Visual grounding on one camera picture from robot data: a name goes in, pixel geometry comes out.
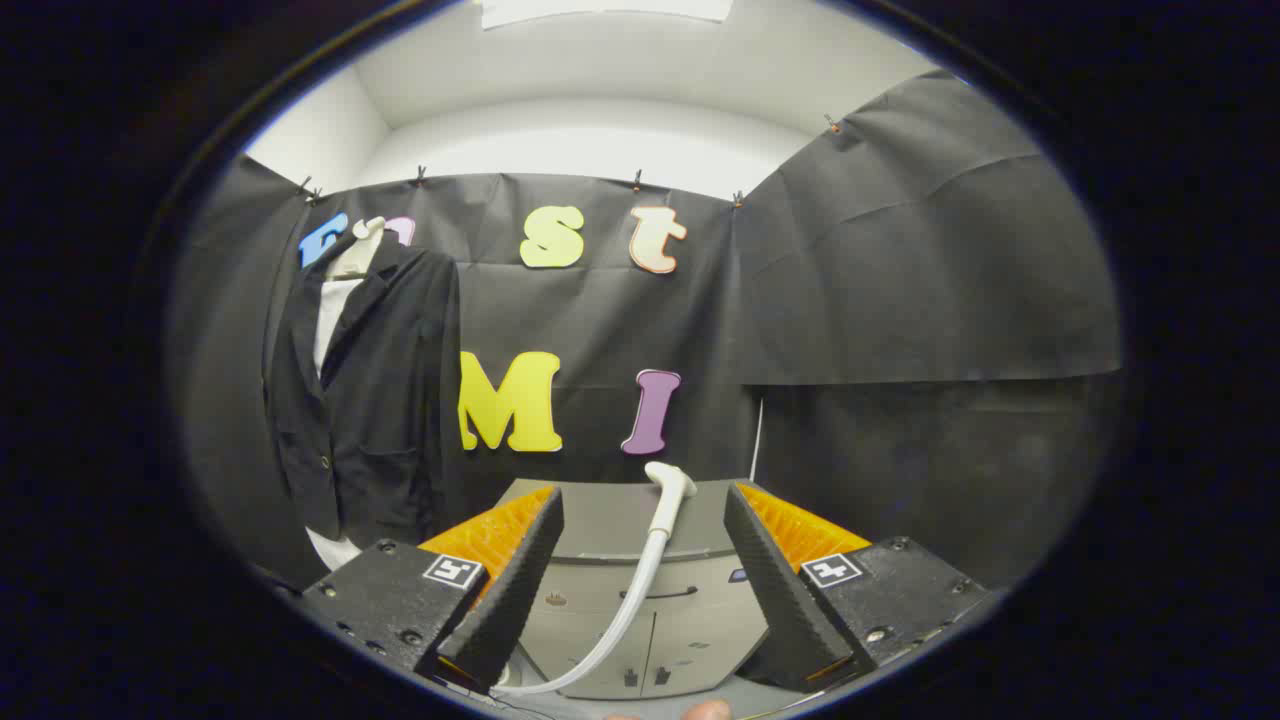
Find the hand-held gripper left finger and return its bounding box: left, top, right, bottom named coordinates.
left=300, top=487, right=566, bottom=696

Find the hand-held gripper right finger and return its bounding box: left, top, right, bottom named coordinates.
left=723, top=481, right=991, bottom=693

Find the white garment steamer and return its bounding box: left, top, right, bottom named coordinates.
left=492, top=461, right=698, bottom=698

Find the black jacket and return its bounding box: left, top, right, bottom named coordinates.
left=265, top=235, right=463, bottom=551

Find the grey cabinet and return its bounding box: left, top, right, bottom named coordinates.
left=497, top=478, right=776, bottom=701

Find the black backdrop cloth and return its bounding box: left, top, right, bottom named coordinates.
left=170, top=70, right=1126, bottom=591

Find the white dress form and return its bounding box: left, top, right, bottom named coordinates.
left=305, top=216, right=388, bottom=573

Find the row of black cloth clips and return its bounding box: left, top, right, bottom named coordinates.
left=297, top=115, right=843, bottom=206

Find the ceiling light panel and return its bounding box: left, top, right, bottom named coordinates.
left=480, top=0, right=736, bottom=29

